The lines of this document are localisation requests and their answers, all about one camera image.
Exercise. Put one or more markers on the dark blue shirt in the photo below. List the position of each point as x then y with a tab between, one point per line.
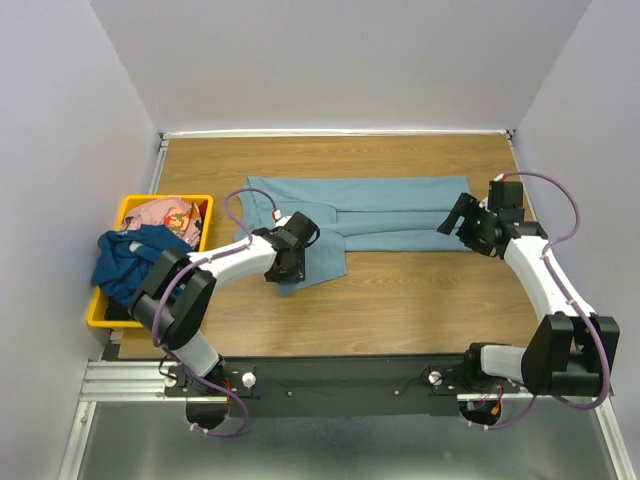
127	256

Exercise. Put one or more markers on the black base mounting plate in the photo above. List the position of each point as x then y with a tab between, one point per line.
419	404

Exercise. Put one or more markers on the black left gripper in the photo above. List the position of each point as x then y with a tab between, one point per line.
297	274

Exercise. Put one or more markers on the yellow plastic bin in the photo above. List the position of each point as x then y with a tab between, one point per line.
98	303

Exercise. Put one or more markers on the patterned pink shirt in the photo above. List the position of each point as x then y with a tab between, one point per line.
182	218

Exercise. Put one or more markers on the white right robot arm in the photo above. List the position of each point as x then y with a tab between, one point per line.
572	351

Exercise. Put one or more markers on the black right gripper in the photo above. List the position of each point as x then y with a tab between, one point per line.
467	206

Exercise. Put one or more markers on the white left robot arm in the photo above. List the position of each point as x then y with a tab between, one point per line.
173	298

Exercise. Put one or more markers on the aluminium frame rail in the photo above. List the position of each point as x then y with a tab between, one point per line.
100	380

